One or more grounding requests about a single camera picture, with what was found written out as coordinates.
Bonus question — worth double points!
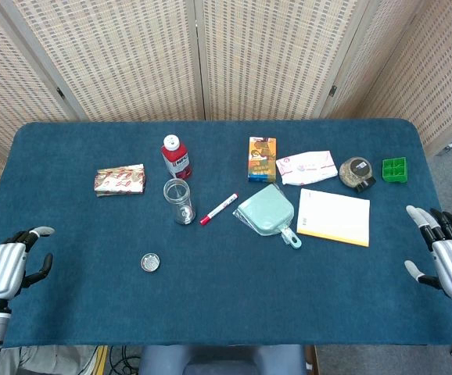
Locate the grey cloth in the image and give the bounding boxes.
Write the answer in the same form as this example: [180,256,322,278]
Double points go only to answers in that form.
[0,345,100,375]

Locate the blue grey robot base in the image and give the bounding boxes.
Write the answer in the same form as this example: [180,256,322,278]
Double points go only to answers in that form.
[138,344,306,375]

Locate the pink white wipes pack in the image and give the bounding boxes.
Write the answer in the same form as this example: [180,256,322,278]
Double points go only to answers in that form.
[275,150,339,186]

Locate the orange blue carton box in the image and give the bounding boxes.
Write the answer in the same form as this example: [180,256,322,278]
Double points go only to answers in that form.
[247,136,278,184]

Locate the mint green dustpan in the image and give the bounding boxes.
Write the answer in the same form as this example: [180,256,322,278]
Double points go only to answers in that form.
[232,183,303,251]

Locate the woven bamboo screen panel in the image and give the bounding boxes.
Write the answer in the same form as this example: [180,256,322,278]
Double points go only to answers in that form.
[0,0,207,123]
[319,0,452,157]
[194,0,371,122]
[0,0,90,165]

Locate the red white marker pen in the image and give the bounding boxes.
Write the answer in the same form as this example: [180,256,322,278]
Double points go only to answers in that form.
[199,192,239,226]

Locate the foil snack package red print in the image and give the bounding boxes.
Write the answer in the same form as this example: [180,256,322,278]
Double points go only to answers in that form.
[93,163,146,198]

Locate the glass jar with seeds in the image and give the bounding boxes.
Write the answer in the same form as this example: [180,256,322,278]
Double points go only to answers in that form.
[339,156,377,194]

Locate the black floor cables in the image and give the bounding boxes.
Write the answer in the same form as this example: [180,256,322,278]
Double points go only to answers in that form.
[108,345,141,375]

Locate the red juice bottle white cap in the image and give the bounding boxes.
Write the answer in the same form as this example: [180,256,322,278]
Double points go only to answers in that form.
[160,134,193,180]

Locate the green plastic grid tray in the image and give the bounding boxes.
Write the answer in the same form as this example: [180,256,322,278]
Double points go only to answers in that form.
[382,156,409,184]

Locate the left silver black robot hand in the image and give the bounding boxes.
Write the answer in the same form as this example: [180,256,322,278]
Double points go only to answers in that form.
[0,225,56,301]

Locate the clear glass jar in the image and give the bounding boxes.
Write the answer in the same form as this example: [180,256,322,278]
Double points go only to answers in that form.
[163,178,197,226]

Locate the blue felt tablecloth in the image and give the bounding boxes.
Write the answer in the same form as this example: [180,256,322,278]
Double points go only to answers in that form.
[0,119,452,348]

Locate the yellow strip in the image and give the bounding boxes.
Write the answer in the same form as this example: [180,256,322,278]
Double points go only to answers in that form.
[92,345,109,375]

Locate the white yellow notepad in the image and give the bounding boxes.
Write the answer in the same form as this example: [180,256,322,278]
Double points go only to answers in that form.
[296,188,371,248]

